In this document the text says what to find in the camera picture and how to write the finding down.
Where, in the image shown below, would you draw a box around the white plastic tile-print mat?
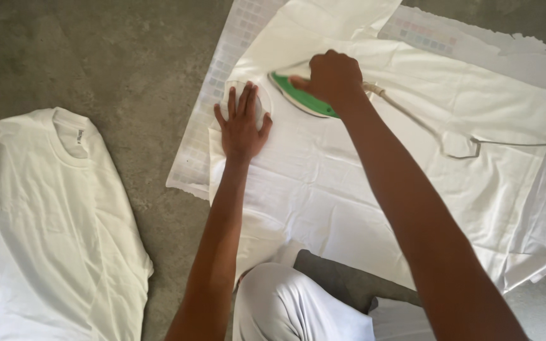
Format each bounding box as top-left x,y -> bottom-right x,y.
166,0 -> 546,292

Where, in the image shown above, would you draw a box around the person's right hand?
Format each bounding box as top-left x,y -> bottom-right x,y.
289,49 -> 364,112

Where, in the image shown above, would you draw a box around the grey iron power cord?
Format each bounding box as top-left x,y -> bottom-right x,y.
362,82 -> 546,160

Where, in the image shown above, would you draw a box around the white t-shirt being ironed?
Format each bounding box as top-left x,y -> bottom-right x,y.
209,0 -> 546,290

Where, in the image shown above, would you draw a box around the person's left hand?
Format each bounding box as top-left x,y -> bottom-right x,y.
213,81 -> 273,161

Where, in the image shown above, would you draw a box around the white t-shirt with neck label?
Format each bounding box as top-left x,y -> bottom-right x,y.
0,107 -> 154,341

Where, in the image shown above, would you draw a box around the person's white trousers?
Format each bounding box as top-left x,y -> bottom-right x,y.
232,262 -> 378,341

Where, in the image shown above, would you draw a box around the green and white clothes iron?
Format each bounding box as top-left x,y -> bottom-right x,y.
268,61 -> 341,119

